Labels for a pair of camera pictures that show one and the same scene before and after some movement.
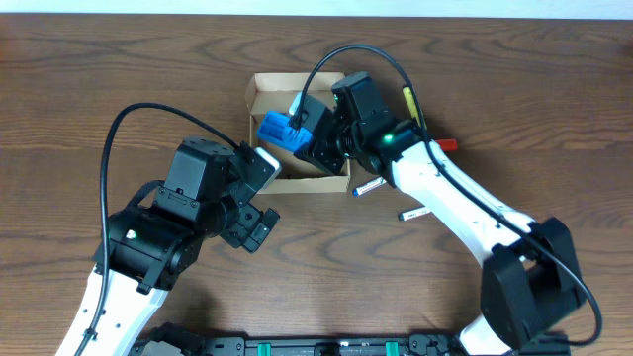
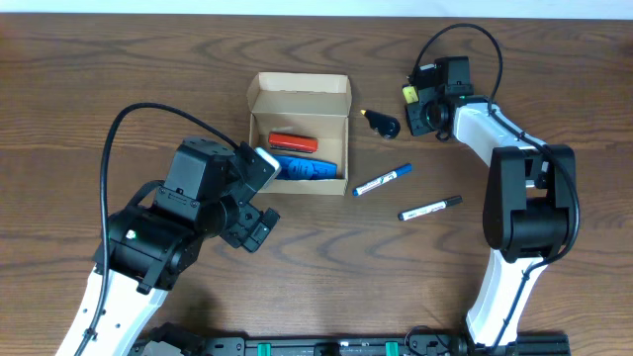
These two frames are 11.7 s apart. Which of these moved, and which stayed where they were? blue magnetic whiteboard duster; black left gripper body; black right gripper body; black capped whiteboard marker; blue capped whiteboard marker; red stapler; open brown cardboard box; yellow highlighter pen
Moved: red stapler; blue magnetic whiteboard duster; black right gripper body
Stayed: open brown cardboard box; yellow highlighter pen; black capped whiteboard marker; blue capped whiteboard marker; black left gripper body
